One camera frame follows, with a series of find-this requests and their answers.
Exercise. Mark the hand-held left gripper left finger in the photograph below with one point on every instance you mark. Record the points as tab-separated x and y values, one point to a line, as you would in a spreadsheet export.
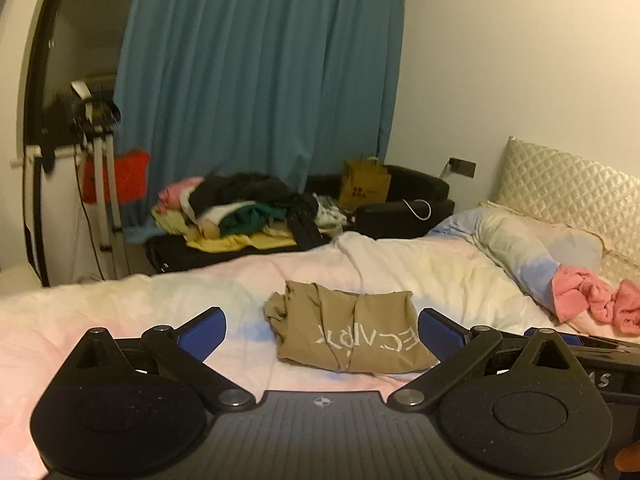
202	334

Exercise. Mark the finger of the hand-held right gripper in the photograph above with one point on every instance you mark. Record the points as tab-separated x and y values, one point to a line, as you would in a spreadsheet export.
605	344

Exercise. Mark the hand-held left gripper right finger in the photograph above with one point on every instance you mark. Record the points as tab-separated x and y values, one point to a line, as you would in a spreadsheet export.
440	331

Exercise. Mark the tan printed t-shirt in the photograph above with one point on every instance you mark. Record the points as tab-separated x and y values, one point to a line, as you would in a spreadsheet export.
350	320

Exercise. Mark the pink towel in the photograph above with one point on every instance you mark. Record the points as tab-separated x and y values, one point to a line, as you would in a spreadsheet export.
585	295

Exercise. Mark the pastel tie-dye duvet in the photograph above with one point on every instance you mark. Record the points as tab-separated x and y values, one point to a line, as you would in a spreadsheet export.
150	300

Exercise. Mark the pale yellow garment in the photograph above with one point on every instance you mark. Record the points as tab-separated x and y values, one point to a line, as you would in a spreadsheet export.
225	244

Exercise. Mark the beige garment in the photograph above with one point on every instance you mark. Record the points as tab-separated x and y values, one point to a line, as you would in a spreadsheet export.
210	230

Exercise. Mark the pastel pillow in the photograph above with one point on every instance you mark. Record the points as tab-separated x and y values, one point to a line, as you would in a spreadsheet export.
515	250

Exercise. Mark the green garment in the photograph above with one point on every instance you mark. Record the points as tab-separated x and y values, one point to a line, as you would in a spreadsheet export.
245	220

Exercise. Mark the white garment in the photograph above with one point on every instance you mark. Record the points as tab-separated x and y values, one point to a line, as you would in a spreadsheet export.
220	212

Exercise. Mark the pink garment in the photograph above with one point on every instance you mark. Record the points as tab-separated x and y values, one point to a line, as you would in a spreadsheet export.
175	192

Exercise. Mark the black leather sofa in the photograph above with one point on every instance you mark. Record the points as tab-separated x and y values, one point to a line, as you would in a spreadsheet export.
415	185

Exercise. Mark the black jacket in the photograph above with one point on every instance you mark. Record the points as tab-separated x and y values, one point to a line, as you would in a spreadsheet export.
240	187

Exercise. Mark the dark grey garment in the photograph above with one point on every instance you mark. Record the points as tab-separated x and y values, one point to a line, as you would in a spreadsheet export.
305	220

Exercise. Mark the black and white patterned cloth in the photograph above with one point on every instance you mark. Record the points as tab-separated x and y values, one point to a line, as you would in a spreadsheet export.
332	215

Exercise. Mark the cream quilted headboard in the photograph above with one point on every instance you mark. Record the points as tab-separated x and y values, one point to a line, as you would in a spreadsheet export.
565	190

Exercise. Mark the yellow paper bag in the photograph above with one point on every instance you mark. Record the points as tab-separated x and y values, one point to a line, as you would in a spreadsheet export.
362	185

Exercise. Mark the red cloth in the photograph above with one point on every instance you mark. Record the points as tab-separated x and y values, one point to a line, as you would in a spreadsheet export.
130	175

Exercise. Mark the white appliance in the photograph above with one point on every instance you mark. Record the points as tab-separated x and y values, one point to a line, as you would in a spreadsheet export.
60	230

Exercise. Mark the garment steamer stand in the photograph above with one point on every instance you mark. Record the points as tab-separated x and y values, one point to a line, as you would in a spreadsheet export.
97	110

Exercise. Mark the wide blue curtain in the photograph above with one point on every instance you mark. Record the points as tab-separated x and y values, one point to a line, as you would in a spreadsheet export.
260	70

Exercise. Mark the wide black wall outlet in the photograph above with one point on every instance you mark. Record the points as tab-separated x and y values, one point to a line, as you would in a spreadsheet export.
462	167

